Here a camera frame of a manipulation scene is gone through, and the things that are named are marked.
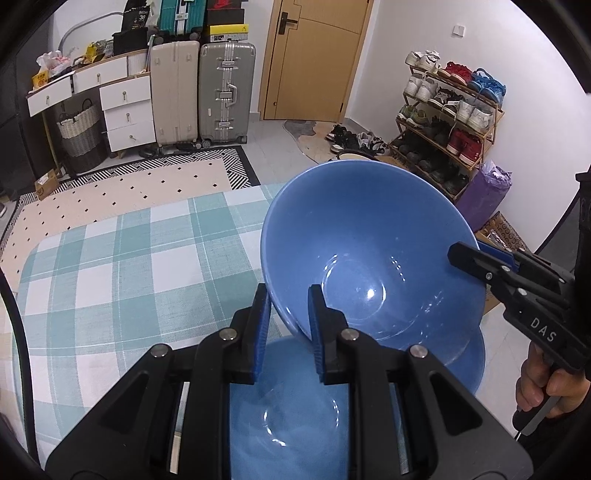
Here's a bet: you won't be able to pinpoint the blue ceramic bowl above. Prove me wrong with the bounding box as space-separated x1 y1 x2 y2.
260 159 485 342
229 330 486 480

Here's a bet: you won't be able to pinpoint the white drawer desk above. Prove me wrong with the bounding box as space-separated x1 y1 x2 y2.
27 50 155 160

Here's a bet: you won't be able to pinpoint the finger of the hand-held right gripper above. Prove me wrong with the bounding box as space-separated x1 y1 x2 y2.
475 237 574 291
448 241 522 296

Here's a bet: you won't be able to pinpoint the black fabric bag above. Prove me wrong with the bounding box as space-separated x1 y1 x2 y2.
112 30 149 55

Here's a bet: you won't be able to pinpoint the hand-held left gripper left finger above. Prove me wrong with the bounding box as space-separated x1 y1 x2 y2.
44 284 272 480

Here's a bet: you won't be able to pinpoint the black cable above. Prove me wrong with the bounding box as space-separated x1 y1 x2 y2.
0 268 40 467

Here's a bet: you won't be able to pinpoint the group of assorted shoes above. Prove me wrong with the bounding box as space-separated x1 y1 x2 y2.
392 50 506 197

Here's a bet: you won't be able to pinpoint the black printed box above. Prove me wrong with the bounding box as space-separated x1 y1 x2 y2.
121 0 151 35

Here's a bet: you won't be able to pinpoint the pile of dark sandals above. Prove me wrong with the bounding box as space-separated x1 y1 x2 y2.
325 124 393 158

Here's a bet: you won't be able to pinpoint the beige suitcase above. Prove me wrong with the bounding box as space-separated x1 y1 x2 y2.
151 41 201 148

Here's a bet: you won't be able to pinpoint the silver suitcase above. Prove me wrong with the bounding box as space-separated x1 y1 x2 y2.
198 42 256 148

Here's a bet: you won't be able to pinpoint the wooden door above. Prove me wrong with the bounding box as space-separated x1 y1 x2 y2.
259 0 374 121

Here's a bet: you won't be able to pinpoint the person's right hand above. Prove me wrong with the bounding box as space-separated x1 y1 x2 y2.
515 344 591 418

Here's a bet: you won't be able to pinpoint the beige diamond pattern rug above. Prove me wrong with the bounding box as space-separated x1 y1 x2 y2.
0 145 262 268

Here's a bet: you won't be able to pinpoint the brown patterned box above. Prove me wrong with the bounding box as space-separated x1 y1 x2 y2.
475 211 532 315

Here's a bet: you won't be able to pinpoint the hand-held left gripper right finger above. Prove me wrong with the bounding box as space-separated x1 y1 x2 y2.
308 284 534 480

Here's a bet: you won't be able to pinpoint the woven laundry basket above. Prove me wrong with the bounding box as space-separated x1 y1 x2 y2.
56 99 108 174

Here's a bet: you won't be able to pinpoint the person's right forearm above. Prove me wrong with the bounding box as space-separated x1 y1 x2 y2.
517 397 591 480

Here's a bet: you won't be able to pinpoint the grey metal arch frame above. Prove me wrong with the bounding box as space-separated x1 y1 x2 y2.
60 0 127 51

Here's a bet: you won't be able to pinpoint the brown grey door mat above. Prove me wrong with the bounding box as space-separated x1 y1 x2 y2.
283 119 345 163

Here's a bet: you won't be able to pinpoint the white plastic bag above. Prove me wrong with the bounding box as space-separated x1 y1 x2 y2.
37 51 75 77

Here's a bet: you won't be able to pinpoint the yellow snack packets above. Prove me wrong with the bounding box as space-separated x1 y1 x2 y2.
85 41 114 63

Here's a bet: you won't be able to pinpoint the teal suitcase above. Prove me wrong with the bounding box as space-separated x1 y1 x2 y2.
158 0 206 40

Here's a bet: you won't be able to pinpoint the yellow black shoe box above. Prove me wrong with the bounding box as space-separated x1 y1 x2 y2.
208 23 250 44

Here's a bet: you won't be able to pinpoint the wooden shoe rack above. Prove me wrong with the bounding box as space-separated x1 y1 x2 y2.
390 51 505 204

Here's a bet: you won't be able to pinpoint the small cardboard box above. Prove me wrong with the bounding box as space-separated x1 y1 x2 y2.
34 168 63 200

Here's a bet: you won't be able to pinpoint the purple bag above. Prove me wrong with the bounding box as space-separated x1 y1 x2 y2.
457 161 513 234

